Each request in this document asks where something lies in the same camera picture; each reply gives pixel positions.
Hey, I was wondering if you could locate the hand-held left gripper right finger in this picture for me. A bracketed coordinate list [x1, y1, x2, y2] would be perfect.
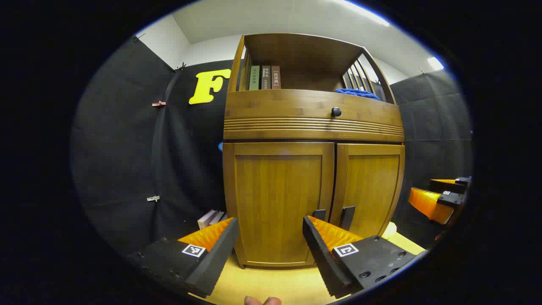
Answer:
[302, 215, 418, 299]

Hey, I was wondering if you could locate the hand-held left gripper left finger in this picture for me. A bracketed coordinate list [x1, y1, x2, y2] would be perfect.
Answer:
[126, 217, 240, 299]

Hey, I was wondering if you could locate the wooden shoe cabinet door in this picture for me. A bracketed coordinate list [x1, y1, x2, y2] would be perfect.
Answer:
[329, 143, 406, 240]
[223, 142, 335, 268]

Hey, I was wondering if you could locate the wooden shoe cabinet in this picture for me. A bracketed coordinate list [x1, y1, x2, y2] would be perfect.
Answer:
[222, 33, 406, 269]

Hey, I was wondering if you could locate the pale pink book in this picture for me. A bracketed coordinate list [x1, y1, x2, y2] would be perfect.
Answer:
[197, 209, 217, 230]

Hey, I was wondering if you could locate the blue folded cloth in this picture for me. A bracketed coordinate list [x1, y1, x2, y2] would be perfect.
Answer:
[335, 88, 381, 101]

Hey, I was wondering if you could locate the black backdrop cloth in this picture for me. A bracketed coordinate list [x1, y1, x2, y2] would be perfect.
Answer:
[70, 36, 474, 259]

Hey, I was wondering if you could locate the wooden ribbed drawer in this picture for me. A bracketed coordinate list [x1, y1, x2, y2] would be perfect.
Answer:
[224, 89, 405, 143]

